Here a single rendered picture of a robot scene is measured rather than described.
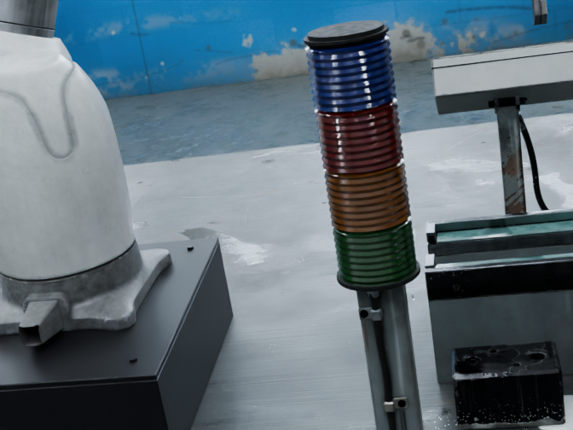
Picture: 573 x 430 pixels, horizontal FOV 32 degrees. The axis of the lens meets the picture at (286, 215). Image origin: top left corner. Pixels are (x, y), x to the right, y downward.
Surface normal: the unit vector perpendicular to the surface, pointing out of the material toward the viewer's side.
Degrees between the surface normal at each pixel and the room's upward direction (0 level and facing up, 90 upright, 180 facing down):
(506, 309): 90
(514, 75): 57
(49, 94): 65
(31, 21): 95
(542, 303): 90
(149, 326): 1
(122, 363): 1
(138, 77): 90
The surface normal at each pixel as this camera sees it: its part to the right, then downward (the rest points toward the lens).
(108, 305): -0.01, -0.84
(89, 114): 0.81, -0.19
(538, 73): -0.21, -0.21
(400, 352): -0.15, 0.35
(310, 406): -0.15, -0.93
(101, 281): 0.55, 0.12
